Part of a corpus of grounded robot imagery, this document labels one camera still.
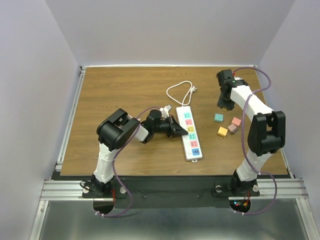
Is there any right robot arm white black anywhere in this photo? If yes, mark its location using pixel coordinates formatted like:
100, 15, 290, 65
217, 78, 286, 195

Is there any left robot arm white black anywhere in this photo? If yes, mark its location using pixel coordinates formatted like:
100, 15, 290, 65
90, 105, 188, 197

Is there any white power strip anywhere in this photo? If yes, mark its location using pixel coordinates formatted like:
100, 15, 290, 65
176, 106, 203, 163

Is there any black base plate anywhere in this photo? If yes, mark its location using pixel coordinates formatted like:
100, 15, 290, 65
51, 175, 262, 210

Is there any yellow charger plug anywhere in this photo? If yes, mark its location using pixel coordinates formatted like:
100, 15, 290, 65
217, 127, 229, 138

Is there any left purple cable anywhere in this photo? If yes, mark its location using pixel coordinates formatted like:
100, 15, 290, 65
94, 106, 166, 218

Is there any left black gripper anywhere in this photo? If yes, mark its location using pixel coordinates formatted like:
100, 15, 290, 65
152, 114, 188, 138

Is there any pink orange charger plug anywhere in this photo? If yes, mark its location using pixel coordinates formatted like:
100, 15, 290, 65
231, 117, 242, 127

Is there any brown pink charger plug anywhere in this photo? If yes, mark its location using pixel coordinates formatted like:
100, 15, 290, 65
227, 123, 239, 135

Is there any teal charger plug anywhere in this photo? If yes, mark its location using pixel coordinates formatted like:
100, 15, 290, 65
213, 113, 226, 123

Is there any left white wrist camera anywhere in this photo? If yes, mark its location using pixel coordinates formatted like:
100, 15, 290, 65
159, 104, 172, 119

